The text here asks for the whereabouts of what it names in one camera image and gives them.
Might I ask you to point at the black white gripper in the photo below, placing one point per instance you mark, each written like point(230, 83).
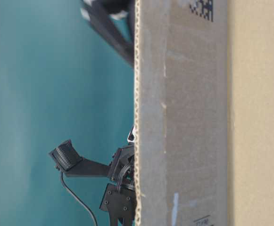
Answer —
point(119, 199)

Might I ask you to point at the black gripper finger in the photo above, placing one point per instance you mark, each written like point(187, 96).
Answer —
point(99, 15)

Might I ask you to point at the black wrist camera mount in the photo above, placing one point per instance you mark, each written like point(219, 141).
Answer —
point(72, 164)

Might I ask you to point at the brown cardboard box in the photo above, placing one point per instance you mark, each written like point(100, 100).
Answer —
point(204, 112)

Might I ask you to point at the dark green backdrop cloth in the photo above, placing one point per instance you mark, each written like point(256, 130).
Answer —
point(58, 80)

